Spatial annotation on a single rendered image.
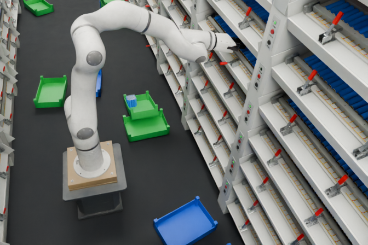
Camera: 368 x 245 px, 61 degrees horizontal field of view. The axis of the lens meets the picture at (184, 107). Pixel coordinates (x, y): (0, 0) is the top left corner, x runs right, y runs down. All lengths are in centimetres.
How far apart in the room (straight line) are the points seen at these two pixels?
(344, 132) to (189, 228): 117
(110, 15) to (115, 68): 178
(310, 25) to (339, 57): 16
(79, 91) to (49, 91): 146
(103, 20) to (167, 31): 25
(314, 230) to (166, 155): 122
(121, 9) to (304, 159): 82
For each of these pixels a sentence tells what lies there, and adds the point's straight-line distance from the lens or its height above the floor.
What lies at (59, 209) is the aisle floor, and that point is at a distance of 205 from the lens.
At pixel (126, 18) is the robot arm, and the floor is 118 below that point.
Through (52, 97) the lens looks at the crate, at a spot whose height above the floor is 0.
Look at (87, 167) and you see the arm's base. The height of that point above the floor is 38.
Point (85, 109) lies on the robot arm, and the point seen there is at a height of 81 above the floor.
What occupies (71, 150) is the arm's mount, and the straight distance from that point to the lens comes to 184.
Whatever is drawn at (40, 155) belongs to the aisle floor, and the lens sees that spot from 232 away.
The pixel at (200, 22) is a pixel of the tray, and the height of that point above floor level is 89.
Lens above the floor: 173
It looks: 43 degrees down
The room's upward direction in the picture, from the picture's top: 6 degrees clockwise
